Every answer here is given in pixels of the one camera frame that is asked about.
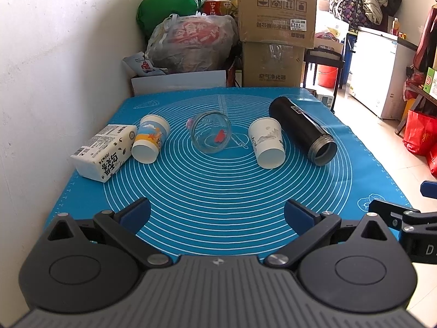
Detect white paper cup ink landscape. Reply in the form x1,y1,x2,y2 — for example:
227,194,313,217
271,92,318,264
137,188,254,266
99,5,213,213
248,117,285,169

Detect white blue cartoon paper cup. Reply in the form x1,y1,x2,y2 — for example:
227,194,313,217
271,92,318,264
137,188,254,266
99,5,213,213
131,114,170,164

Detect clear glass cup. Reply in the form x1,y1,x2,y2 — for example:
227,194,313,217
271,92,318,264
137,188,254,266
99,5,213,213
186,110,232,154

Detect white milk carton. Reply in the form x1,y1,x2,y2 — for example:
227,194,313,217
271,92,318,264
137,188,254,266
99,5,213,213
71,124,138,183

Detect black thermos bottle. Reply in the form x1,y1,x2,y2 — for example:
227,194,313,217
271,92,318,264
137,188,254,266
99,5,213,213
269,96,338,167

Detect blue silicone baking mat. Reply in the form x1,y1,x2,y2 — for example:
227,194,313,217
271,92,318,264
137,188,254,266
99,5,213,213
53,88,408,258

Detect red shopping bag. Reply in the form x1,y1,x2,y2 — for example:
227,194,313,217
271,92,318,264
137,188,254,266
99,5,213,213
403,110,436,156

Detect white flat box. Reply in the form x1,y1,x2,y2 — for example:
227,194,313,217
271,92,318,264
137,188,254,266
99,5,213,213
131,70,227,96

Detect red plastic bucket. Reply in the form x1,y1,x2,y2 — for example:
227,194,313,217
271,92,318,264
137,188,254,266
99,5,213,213
318,65,338,88

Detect small white printed bag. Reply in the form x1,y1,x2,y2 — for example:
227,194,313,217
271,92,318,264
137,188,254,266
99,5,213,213
122,52,168,77

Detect lower cardboard box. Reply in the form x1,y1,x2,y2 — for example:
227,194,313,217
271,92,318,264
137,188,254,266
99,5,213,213
242,42,305,87

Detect cardboard box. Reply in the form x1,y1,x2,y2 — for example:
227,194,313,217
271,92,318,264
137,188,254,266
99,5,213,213
238,0,317,49
242,42,305,87

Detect black metal stool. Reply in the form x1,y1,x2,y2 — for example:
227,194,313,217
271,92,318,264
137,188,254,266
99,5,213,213
302,47,344,113

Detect white chest freezer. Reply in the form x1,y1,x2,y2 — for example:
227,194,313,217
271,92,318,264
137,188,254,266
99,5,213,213
350,27,417,120

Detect clear plastic bag red contents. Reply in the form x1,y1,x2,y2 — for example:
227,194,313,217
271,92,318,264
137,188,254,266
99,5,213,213
145,14,238,73

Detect upper cardboard box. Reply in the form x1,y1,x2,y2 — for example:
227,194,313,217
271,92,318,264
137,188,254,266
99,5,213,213
238,0,317,49

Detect green bag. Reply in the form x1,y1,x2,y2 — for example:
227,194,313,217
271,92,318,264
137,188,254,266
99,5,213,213
136,0,206,39

